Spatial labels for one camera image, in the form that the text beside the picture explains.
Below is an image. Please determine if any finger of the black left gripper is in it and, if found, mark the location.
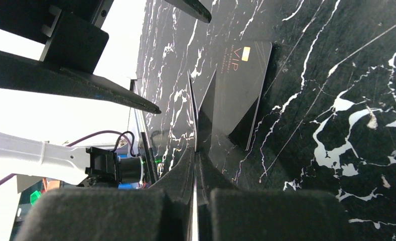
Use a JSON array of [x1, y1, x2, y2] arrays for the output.
[[165, 0, 212, 24]]

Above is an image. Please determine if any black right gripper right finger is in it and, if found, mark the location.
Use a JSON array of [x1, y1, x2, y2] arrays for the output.
[[196, 153, 351, 240]]

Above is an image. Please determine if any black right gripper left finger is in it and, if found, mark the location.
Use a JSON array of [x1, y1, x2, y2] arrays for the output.
[[16, 148, 195, 240]]

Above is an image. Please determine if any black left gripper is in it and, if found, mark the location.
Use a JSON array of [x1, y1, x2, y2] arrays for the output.
[[0, 0, 161, 114]]

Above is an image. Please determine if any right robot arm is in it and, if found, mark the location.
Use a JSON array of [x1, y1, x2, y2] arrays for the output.
[[0, 133, 352, 240]]

